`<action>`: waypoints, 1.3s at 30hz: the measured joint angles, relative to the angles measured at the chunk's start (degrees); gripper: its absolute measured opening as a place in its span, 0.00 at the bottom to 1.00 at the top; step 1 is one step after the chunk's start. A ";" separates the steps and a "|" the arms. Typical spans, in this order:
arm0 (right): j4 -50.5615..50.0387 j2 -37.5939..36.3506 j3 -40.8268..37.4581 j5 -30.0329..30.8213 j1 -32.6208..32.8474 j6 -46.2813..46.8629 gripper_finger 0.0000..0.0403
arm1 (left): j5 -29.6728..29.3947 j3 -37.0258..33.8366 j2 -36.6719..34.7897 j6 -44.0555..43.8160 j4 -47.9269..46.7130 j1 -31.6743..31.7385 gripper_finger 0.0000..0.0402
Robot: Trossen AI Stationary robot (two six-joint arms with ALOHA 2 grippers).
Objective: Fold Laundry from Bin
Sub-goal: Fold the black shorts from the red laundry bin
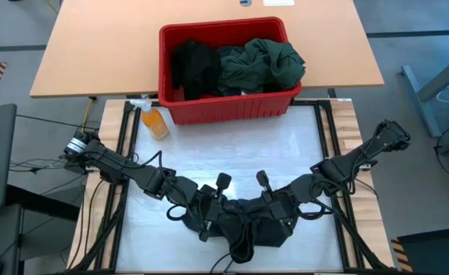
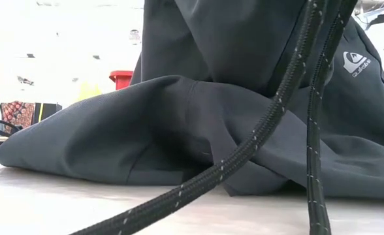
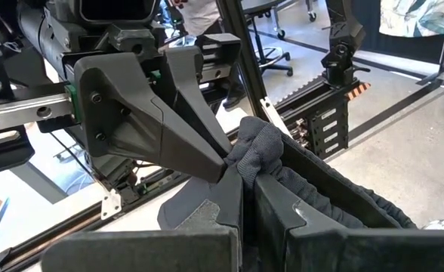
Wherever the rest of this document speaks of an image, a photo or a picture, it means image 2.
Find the dark grey shorts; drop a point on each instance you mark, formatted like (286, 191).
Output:
(113, 130)

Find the red patterned cloth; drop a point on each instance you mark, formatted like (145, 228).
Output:
(17, 114)

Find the black cabinet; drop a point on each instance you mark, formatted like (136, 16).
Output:
(50, 110)

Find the orange spray bottle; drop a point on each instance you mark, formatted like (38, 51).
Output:
(89, 92)

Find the red plastic laundry bin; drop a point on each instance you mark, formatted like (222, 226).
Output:
(121, 80)

